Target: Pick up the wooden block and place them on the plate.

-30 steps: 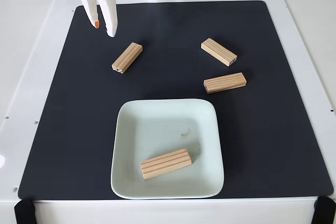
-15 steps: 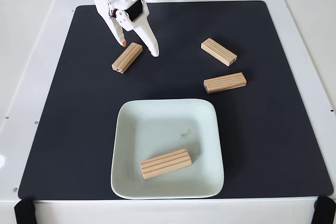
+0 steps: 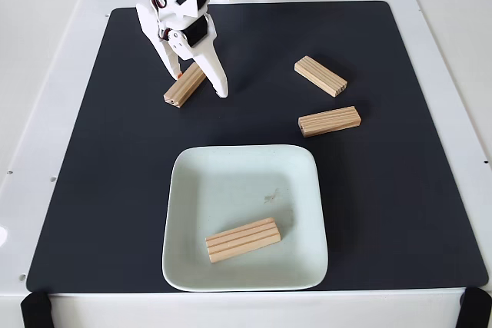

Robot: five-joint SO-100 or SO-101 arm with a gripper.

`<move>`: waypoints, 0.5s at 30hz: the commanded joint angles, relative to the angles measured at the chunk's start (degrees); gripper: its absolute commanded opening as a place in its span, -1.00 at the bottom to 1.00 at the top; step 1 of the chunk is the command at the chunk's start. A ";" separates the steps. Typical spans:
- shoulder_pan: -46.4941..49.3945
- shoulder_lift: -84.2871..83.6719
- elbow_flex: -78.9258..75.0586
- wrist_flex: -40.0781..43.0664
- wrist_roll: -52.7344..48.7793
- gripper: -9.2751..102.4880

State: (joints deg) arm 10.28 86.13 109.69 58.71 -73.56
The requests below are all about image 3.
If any grooved wooden block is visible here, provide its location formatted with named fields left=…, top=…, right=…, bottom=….
left=204, top=217, right=282, bottom=264
left=163, top=62, right=208, bottom=109
left=294, top=55, right=348, bottom=98
left=298, top=105, right=362, bottom=138

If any pale green square plate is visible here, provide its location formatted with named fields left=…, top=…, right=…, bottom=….
left=161, top=144, right=330, bottom=293

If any black table mat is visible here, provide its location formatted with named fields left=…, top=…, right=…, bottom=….
left=25, top=0, right=489, bottom=293

